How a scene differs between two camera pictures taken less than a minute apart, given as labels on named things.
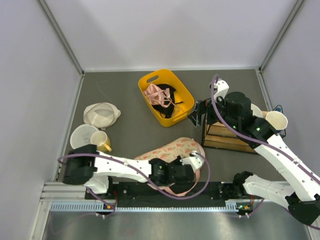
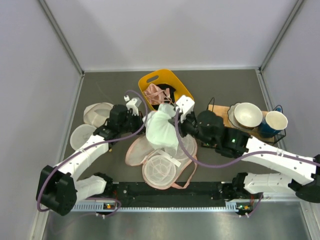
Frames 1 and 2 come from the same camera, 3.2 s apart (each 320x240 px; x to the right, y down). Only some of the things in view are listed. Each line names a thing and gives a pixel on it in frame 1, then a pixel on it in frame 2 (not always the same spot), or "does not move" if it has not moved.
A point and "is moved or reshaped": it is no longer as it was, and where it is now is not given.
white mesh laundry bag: [101, 114] does not move
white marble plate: [81, 135] does not move
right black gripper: [195, 116] -> [181, 126]
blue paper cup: [277, 119] does not move
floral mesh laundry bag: [181, 148] is moved or reshaped
